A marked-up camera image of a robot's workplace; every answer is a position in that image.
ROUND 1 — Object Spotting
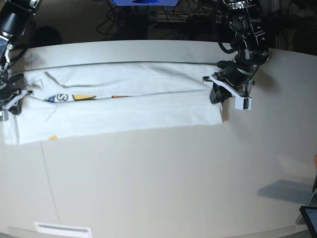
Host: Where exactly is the white printed T-shirt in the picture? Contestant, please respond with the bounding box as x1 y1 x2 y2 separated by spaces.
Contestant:
2 62 223 145

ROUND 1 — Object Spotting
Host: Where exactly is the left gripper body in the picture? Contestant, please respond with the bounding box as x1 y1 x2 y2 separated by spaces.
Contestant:
219 64 255 88

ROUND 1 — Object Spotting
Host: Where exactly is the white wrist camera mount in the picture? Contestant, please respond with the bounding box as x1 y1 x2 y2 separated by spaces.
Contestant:
203 73 255 110
0 89 33 121

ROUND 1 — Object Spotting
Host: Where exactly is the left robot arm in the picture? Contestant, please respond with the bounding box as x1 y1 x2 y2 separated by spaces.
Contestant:
209 0 269 110

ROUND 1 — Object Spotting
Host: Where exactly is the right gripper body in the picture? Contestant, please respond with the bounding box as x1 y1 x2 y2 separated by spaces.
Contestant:
0 81 20 104

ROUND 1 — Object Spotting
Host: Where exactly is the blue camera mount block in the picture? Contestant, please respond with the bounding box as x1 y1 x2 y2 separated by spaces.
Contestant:
111 0 178 6

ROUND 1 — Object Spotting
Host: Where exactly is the power strip with red light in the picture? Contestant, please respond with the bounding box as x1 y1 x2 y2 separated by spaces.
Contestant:
158 13 231 25

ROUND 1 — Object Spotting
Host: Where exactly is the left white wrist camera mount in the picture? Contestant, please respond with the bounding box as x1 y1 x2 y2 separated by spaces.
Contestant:
203 73 255 110

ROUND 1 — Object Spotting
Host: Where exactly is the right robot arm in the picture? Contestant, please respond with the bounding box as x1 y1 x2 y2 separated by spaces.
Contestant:
0 0 42 121

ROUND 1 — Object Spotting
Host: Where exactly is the black tablet device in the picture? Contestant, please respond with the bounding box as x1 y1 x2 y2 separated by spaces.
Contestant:
300 206 317 238

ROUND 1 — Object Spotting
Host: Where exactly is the white paper label strip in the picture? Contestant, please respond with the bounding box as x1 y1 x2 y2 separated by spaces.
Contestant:
34 222 92 238

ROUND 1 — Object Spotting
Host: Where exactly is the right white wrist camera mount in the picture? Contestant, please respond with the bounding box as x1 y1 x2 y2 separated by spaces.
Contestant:
0 89 33 121

